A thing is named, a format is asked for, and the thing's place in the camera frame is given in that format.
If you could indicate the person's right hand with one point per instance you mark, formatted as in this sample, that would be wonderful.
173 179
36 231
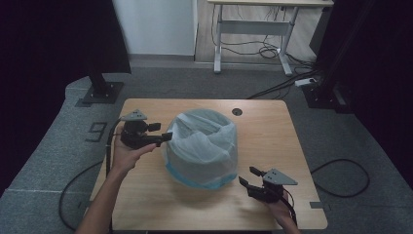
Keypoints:
279 209

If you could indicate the narrow black curtain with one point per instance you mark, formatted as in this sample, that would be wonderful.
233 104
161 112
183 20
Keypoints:
389 65

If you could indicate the white desk frame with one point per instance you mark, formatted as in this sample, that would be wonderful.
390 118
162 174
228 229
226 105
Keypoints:
253 27

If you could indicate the white bag with blue band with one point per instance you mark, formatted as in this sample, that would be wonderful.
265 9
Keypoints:
201 146

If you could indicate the black stand with square base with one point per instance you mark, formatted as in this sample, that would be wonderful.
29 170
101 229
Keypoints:
102 92

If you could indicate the black slanted stand with base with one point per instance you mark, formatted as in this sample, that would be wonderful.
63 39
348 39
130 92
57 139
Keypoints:
324 97

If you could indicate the white power strip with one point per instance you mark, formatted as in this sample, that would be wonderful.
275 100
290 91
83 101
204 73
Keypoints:
305 82

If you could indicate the person's left hand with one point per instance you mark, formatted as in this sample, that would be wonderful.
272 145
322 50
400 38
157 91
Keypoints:
125 159

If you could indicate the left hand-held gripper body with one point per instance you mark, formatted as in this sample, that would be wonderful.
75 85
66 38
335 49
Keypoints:
136 136

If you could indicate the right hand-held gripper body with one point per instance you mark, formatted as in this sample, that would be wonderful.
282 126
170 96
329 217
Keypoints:
271 188

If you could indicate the black table grommet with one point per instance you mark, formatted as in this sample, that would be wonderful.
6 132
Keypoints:
237 111

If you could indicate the wide black curtain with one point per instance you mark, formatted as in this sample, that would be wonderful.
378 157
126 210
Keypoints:
48 65

